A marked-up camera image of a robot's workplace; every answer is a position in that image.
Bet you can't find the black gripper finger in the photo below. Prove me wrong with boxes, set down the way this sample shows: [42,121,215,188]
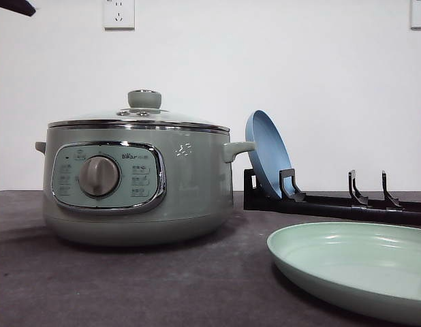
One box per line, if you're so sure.
[0,0,36,17]

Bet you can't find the glass steamer lid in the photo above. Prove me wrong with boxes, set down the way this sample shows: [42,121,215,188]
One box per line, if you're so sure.
[48,89,230,133]

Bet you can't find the green plate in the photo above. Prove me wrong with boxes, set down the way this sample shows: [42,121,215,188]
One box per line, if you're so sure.
[266,222,421,325]

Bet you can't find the green electric steamer pot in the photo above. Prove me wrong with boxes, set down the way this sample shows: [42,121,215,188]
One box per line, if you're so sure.
[35,120,255,247]

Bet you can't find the blue plate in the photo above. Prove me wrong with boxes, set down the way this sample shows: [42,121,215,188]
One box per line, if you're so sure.
[246,110,292,197]

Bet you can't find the black plate rack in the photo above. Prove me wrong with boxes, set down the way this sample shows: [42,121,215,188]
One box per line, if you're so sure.
[244,168,421,225]

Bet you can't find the white wall socket left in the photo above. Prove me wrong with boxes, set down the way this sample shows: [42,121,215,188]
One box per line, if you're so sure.
[103,0,136,31]

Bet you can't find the white wall socket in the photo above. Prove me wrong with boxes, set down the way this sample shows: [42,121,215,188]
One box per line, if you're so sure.
[103,0,136,31]
[411,0,421,31]

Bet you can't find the white wall socket right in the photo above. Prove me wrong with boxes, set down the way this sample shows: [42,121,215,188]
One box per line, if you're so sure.
[411,0,421,31]

